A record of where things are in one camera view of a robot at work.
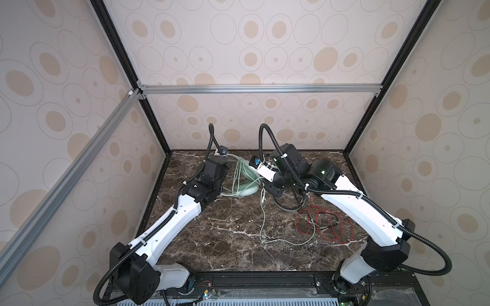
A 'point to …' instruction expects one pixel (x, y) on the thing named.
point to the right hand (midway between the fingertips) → (265, 178)
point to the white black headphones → (277, 190)
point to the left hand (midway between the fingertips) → (214, 160)
